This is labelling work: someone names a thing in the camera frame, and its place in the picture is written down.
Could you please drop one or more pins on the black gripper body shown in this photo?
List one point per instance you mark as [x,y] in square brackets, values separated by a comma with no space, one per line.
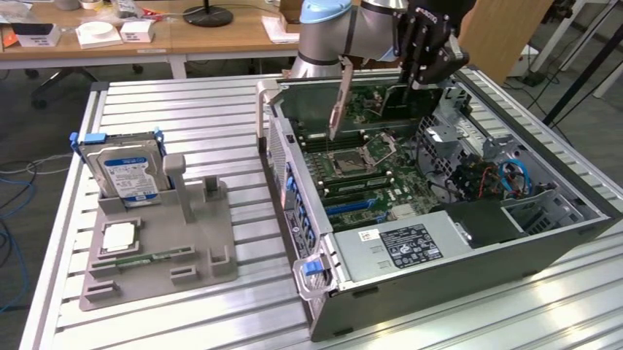
[428,22]

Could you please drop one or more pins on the graphics card with metal bracket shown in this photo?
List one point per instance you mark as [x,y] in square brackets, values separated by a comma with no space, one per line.
[369,102]

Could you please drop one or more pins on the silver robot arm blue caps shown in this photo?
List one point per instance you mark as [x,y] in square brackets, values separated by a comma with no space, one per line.
[331,33]

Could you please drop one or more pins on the wooden cabinet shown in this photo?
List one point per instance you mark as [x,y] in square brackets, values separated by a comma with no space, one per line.
[496,33]

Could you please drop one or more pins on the metal disk bay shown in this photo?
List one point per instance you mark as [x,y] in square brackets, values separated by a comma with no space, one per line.
[443,138]

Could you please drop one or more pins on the metal socket cover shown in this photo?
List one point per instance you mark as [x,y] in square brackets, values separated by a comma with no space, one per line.
[384,146]

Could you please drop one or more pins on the white paper stack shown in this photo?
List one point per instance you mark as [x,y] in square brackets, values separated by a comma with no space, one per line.
[279,31]

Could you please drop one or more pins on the black slanted pole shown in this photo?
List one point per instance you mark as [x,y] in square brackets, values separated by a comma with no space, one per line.
[579,76]

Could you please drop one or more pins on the CPU socket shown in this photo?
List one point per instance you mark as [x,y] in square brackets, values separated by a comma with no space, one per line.
[349,162]

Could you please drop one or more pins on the green motherboard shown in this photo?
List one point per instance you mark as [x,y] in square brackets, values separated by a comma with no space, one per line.
[408,182]

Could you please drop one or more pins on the blue expansion slot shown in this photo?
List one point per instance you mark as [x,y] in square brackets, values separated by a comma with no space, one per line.
[349,208]

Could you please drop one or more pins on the black lamp base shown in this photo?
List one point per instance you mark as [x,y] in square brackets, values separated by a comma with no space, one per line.
[208,17]

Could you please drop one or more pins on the grey power supply unit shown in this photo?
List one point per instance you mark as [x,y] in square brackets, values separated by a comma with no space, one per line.
[360,255]

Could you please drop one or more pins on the small white box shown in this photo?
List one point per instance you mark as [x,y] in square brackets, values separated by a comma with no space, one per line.
[137,32]

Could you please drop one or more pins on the blue case latch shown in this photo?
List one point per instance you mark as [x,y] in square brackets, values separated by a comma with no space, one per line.
[311,270]

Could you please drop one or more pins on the black open PC case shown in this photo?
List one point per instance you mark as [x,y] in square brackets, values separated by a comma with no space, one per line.
[437,291]

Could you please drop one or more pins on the wooden desk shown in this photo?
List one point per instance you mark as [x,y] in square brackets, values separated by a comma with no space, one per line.
[97,53]

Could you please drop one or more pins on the hard disk in blue caddy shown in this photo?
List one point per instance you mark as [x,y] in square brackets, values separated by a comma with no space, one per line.
[124,175]

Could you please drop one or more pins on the black office chair base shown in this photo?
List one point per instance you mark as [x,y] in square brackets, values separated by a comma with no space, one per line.
[53,82]

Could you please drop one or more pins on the silver CPU chip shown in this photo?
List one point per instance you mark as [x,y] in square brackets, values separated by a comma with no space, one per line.
[118,238]

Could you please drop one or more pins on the white box with black top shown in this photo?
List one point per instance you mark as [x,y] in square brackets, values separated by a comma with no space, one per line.
[36,34]

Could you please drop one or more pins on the green RAM stick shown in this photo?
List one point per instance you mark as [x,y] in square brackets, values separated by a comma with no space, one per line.
[141,259]

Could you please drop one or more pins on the grey parts rack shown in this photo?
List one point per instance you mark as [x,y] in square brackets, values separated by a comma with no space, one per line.
[151,284]

